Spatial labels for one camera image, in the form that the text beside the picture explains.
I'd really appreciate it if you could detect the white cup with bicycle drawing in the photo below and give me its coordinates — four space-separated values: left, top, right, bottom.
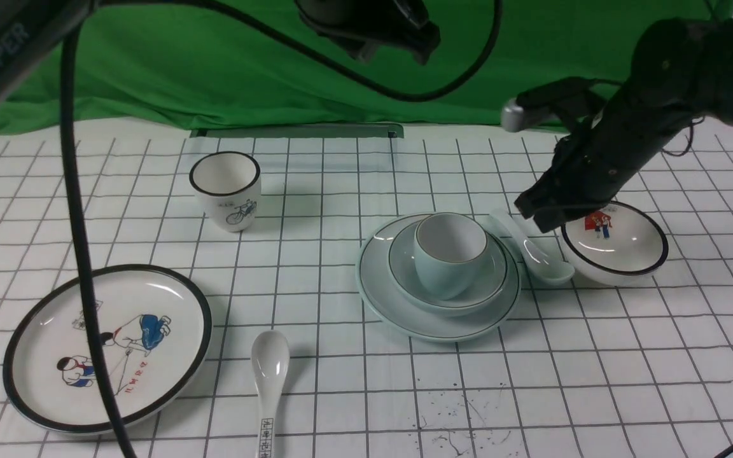
189 151 262 233

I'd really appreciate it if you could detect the white spoon with characters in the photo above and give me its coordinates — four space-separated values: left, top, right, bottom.
250 330 291 457

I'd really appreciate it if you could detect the light green small cup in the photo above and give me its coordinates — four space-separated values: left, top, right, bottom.
413 212 489 300

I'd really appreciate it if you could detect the light green large plate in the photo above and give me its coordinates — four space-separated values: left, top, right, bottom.
355 212 522 343

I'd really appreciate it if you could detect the light green ceramic spoon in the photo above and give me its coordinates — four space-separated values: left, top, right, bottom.
489 209 576 286

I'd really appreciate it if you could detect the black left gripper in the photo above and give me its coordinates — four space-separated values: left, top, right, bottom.
295 1 440 65

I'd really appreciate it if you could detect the white plate with children drawing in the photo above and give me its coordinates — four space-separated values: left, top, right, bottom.
3 264 213 435

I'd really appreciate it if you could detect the light green shallow bowl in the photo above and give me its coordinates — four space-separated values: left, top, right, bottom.
389 221 508 316

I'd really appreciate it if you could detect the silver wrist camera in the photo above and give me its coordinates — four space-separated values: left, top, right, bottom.
501 78 603 133

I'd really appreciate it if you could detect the green backdrop cloth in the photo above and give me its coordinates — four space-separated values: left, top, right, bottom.
0 1 709 134

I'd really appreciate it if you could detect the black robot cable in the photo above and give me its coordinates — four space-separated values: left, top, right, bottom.
59 0 504 458

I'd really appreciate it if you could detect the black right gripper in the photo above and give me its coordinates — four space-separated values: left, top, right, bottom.
515 95 698 233

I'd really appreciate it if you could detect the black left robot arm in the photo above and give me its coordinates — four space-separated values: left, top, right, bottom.
0 1 440 139

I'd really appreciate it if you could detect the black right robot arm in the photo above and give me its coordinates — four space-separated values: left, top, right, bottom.
503 18 733 232

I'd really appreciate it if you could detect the white bowl with flag drawing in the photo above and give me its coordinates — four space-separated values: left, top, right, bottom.
559 201 670 286

